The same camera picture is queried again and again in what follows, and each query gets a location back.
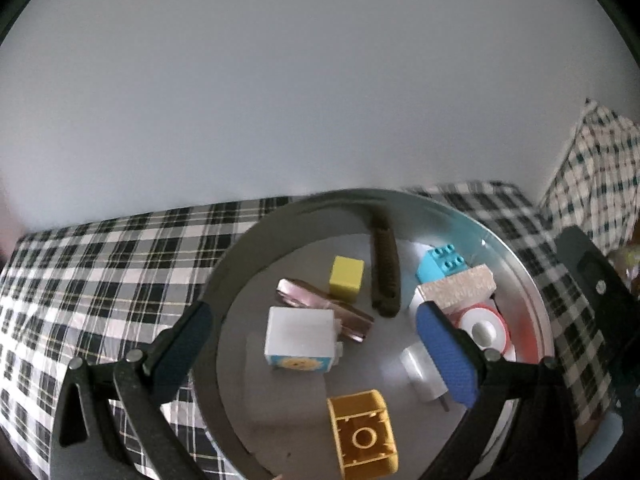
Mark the white charger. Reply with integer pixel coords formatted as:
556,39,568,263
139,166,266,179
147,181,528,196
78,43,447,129
400,342,451,411

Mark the white cube building block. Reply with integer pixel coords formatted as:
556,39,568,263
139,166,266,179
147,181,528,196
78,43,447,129
264,306,345,373

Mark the black and white plaid sheet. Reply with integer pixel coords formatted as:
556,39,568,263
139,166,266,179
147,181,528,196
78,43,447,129
0,180,640,480

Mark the red and white tape roll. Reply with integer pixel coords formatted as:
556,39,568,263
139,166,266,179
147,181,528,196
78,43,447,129
447,302,511,361

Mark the white box with red label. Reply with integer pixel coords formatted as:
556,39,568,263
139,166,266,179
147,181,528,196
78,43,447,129
410,263,496,318

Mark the small yellow cube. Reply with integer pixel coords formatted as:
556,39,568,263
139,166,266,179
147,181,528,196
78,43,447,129
329,256,364,303

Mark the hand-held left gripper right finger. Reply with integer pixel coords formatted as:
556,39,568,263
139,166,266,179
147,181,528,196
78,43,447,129
415,301,583,480

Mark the cyan bear building block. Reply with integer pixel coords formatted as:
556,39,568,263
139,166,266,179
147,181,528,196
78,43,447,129
416,243,473,286

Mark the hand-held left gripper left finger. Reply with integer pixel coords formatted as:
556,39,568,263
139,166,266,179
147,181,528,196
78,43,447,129
47,301,215,480

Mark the blue round tin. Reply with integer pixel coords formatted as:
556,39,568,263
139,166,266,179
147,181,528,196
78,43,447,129
192,187,553,480

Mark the large yellow building block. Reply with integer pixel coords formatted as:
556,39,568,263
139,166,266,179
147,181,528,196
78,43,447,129
326,390,401,480

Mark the brown comb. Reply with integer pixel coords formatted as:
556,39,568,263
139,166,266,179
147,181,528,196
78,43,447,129
369,210,401,318

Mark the plaid pillow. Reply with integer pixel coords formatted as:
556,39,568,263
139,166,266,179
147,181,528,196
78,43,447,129
537,99,640,261

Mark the brown box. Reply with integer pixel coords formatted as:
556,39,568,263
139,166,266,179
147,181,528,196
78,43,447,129
276,278,375,343

